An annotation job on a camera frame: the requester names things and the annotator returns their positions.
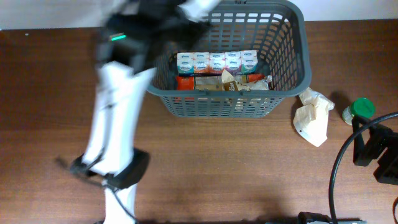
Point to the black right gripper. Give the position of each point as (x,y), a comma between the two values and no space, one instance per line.
(374,135)

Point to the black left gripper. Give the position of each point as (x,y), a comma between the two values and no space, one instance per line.
(198,39)

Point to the green lidded small jar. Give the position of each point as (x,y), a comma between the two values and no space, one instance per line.
(362,107)

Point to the orange spaghetti packet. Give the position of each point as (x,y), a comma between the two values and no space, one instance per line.
(186,83)

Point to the cream plastic bag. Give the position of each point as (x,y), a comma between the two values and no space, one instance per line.
(311,119)

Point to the multicolour tissue pocket pack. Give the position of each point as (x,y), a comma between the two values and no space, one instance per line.
(214,63)

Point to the brown white snack bag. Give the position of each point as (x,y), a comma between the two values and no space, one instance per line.
(230,84)

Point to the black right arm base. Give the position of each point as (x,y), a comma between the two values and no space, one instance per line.
(314,218)

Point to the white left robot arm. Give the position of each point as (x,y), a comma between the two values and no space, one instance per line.
(129,42)

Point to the grey plastic mesh basket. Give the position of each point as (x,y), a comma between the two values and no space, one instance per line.
(275,29)

